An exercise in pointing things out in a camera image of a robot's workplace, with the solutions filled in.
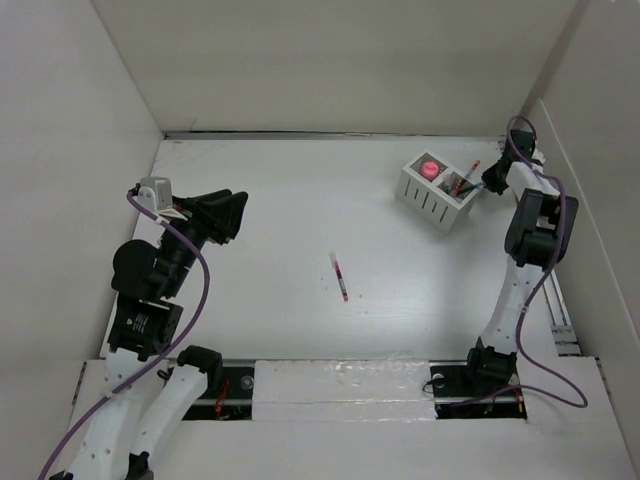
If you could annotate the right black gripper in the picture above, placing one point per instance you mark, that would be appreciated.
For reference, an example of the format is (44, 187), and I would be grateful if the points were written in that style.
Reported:
(490, 177)

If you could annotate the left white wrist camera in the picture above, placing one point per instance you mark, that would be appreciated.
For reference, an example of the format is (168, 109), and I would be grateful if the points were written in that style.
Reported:
(154, 193)

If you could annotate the aluminium rail front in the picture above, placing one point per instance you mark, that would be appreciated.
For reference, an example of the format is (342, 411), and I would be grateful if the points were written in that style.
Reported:
(233, 386)

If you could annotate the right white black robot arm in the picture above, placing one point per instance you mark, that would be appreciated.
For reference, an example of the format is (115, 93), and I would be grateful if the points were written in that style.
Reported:
(488, 372)

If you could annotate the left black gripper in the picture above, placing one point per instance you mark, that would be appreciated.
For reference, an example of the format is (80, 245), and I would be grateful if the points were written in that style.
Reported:
(217, 214)

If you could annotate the aluminium rail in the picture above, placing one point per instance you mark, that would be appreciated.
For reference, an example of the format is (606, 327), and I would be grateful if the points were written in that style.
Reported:
(233, 386)
(536, 240)

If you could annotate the aluminium rail right side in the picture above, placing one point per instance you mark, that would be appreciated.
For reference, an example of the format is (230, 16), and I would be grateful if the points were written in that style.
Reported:
(536, 240)

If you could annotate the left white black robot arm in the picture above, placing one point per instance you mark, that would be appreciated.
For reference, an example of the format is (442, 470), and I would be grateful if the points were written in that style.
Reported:
(161, 291)

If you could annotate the purple tipped pen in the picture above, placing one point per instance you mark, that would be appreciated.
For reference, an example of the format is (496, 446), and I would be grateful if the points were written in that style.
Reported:
(337, 269)

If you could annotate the pink eraser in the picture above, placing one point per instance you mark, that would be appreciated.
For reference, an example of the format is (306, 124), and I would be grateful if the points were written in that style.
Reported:
(430, 170)

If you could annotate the orange clear pen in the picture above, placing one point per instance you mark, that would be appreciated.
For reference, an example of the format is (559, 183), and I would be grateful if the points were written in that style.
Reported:
(467, 176)

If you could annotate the teal black pen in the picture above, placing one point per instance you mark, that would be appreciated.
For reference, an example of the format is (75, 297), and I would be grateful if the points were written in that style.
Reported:
(470, 188)

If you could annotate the white two-slot pen holder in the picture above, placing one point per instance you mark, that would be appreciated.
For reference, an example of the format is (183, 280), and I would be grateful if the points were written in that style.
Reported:
(431, 200)

